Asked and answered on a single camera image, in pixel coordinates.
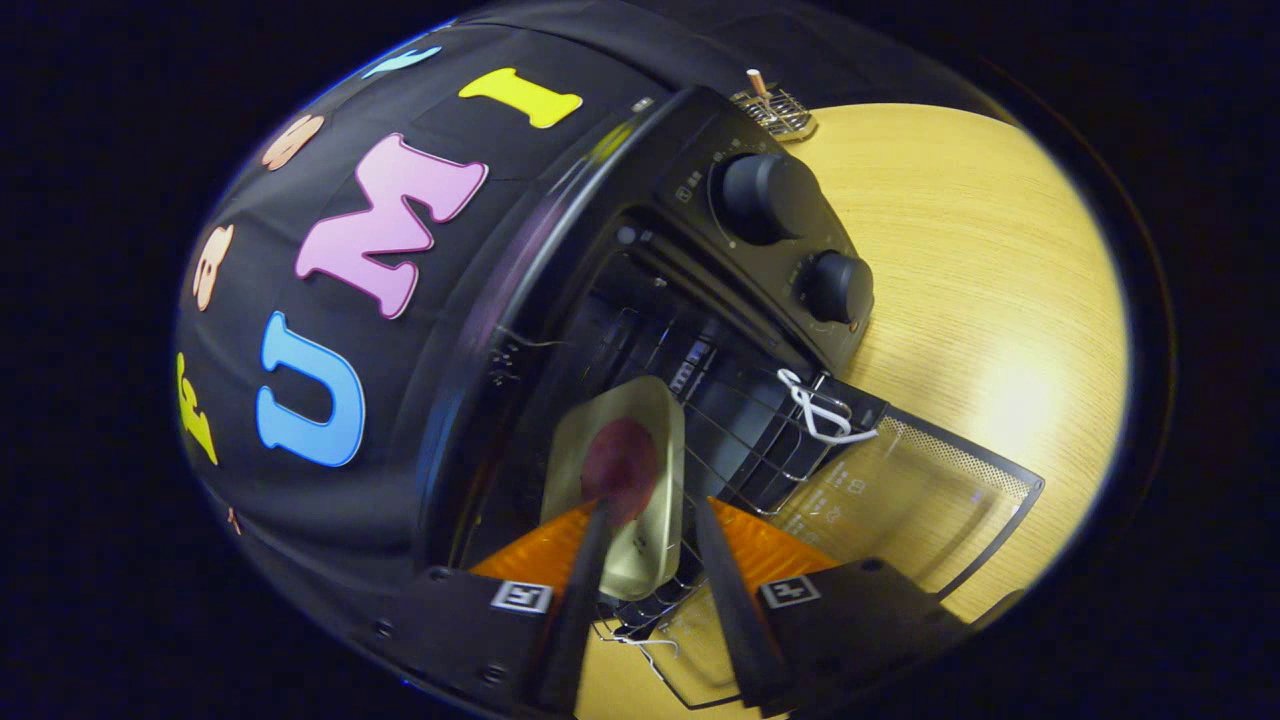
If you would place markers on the black toaster oven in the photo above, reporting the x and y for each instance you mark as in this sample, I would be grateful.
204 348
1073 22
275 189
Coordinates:
770 190

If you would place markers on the pink round bun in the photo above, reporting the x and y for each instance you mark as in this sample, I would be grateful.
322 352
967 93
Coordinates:
620 465

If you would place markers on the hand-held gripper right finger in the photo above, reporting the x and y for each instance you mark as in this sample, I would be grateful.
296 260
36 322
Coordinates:
740 630

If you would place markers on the wooden stick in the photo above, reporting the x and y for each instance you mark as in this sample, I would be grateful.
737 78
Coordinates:
758 82

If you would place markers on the cream square food plate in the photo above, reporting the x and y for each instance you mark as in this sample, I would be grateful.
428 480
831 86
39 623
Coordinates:
650 420

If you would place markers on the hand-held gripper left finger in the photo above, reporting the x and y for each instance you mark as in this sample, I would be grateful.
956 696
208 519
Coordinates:
570 640

